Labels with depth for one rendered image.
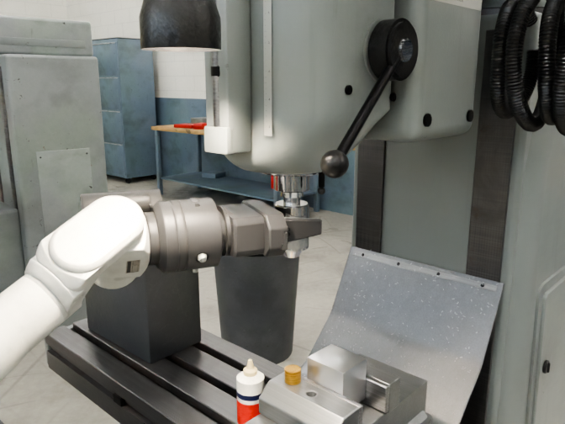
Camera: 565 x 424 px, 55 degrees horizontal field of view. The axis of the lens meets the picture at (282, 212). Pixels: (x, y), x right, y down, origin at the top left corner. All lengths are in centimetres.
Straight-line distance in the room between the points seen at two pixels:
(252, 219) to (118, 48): 729
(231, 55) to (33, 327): 35
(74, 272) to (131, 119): 740
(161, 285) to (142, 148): 714
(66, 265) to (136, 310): 43
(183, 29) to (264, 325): 235
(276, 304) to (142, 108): 571
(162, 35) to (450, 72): 44
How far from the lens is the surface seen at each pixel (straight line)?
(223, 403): 91
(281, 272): 266
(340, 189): 597
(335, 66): 61
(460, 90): 83
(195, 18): 49
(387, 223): 108
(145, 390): 96
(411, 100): 72
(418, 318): 104
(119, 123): 796
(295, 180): 69
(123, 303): 105
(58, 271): 60
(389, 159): 106
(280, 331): 281
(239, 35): 61
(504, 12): 80
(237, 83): 61
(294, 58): 59
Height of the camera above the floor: 142
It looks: 14 degrees down
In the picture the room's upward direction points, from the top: straight up
